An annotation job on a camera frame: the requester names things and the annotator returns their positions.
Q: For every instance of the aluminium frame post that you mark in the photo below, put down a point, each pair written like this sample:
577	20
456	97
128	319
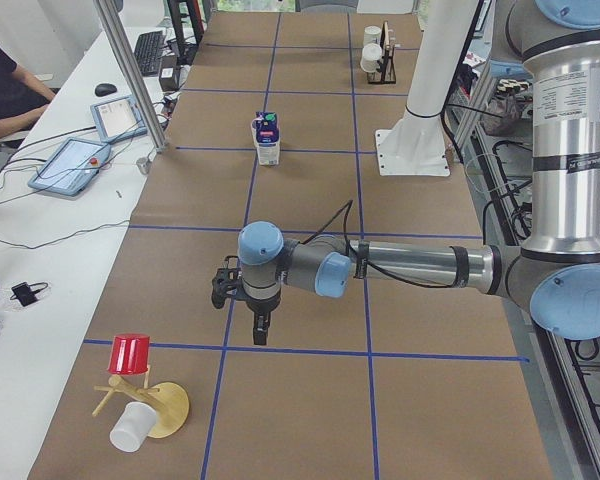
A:
125	58

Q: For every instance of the seated person in black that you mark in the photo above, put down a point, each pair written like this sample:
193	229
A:
23	97

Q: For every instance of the far teach pendant tablet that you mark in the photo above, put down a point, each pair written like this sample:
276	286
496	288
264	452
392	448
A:
118	119

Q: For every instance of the black wire cup rack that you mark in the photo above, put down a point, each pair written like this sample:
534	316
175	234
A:
385	73

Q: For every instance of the black computer mouse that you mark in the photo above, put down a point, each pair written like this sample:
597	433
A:
104	89

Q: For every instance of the white cup on rack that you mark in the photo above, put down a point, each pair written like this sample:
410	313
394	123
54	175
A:
372	34
371	56

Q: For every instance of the red plastic cup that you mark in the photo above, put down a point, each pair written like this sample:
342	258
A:
129	354

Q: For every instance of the blue white milk carton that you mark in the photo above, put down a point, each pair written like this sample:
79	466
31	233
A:
266	137

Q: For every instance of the white plastic cup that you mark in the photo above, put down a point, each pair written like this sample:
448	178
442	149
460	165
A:
133	426

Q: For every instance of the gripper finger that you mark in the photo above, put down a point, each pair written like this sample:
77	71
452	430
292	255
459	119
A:
260	329

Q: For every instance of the near teach pendant tablet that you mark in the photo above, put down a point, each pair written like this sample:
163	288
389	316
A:
71	167

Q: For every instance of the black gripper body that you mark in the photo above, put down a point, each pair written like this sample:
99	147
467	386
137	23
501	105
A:
261	309

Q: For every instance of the white camera pillar with base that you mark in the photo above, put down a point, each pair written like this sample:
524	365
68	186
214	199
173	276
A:
415	145

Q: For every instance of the teach pendant tablet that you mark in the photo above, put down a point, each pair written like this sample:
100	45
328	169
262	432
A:
71	167
118	119

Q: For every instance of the wooden cup tree stand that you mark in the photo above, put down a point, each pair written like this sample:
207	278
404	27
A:
168	399

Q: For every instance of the black keyboard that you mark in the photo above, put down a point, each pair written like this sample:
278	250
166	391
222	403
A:
148	52

